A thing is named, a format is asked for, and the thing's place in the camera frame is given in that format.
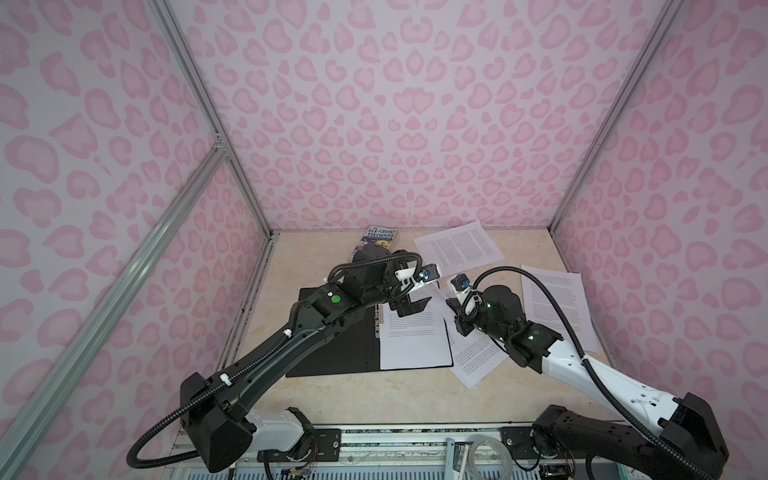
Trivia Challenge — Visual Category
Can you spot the clear tube coil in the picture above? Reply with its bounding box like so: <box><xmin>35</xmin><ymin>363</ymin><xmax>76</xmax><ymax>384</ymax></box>
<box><xmin>465</xmin><ymin>436</ymin><xmax>514</xmax><ymax>480</ymax></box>

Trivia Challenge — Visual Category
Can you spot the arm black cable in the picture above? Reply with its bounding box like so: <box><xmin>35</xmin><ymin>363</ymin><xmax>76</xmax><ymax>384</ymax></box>
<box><xmin>464</xmin><ymin>265</ymin><xmax>703</xmax><ymax>480</ymax></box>
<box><xmin>125</xmin><ymin>251</ymin><xmax>424</xmax><ymax>470</ymax></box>

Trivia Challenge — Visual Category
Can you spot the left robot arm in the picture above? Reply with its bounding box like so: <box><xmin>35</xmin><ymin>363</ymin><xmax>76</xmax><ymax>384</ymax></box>
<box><xmin>181</xmin><ymin>245</ymin><xmax>440</xmax><ymax>473</ymax></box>

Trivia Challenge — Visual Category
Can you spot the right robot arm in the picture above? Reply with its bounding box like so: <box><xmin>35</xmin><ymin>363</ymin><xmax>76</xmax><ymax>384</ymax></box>
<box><xmin>446</xmin><ymin>275</ymin><xmax>729</xmax><ymax>479</ymax></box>

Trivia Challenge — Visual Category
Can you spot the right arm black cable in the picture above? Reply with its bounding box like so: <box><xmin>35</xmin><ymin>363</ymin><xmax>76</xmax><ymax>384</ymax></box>
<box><xmin>464</xmin><ymin>265</ymin><xmax>703</xmax><ymax>480</ymax></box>

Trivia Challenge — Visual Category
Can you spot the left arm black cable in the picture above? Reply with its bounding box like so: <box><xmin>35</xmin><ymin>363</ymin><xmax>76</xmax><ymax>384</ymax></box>
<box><xmin>125</xmin><ymin>251</ymin><xmax>424</xmax><ymax>470</ymax></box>

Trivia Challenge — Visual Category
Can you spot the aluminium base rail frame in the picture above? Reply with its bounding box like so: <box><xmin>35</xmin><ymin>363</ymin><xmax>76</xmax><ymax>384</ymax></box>
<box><xmin>160</xmin><ymin>421</ymin><xmax>691</xmax><ymax>480</ymax></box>

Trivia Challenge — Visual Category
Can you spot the colourful paperback book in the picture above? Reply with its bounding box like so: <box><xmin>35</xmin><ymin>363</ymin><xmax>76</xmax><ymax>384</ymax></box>
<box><xmin>357</xmin><ymin>225</ymin><xmax>398</xmax><ymax>250</ymax></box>

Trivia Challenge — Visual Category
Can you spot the printed sheet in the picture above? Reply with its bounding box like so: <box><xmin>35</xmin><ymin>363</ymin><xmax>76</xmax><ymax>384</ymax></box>
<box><xmin>379</xmin><ymin>304</ymin><xmax>454</xmax><ymax>371</ymax></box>
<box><xmin>419</xmin><ymin>282</ymin><xmax>457</xmax><ymax>324</ymax></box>
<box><xmin>446</xmin><ymin>321</ymin><xmax>508</xmax><ymax>389</ymax></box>
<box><xmin>414</xmin><ymin>221</ymin><xmax>505</xmax><ymax>278</ymax></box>
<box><xmin>520</xmin><ymin>264</ymin><xmax>604</xmax><ymax>354</ymax></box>

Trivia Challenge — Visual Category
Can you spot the black A4 clip folder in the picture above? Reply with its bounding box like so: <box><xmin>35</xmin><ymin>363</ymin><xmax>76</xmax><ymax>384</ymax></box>
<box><xmin>286</xmin><ymin>290</ymin><xmax>424</xmax><ymax>378</ymax></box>

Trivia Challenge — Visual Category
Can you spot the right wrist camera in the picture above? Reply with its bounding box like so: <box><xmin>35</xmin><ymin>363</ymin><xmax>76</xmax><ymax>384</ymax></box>
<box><xmin>450</xmin><ymin>273</ymin><xmax>475</xmax><ymax>304</ymax></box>

